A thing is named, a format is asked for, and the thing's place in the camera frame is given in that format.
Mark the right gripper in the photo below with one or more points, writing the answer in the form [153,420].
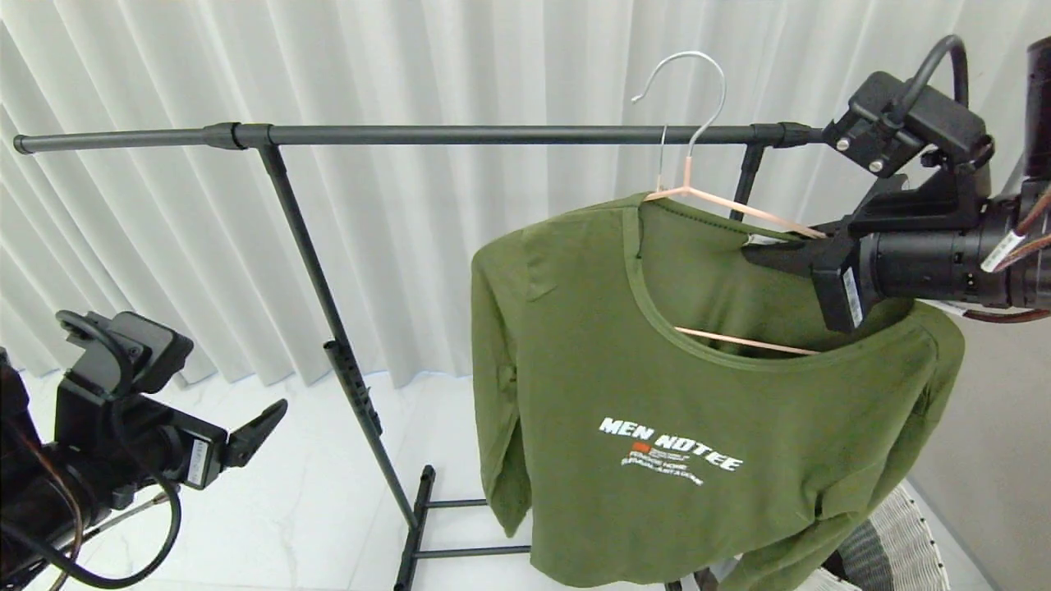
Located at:
[928,267]

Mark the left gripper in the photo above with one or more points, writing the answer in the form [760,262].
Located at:
[156,451]

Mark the pink clothes hanger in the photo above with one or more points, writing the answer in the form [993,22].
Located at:
[663,152]
[688,174]

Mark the green long-sleeved shirt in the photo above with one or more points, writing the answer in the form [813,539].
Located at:
[575,369]

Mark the white laundry basket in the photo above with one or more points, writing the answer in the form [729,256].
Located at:
[903,550]

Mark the black clothes rack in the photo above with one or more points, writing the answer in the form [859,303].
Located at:
[493,135]

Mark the white curtain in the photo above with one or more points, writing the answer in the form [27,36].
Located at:
[410,66]

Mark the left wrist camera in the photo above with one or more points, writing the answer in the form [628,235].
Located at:
[148,353]

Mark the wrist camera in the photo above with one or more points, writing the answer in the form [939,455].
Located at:
[148,353]
[911,123]

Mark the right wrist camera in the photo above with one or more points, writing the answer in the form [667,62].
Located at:
[911,123]

